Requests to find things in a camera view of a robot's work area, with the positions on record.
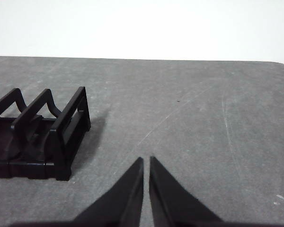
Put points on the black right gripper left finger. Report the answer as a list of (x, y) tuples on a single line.
[(123, 203)]

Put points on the black plastic plate rack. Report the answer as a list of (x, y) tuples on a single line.
[(59, 142)]

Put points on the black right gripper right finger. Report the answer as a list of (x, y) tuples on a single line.
[(170, 203)]

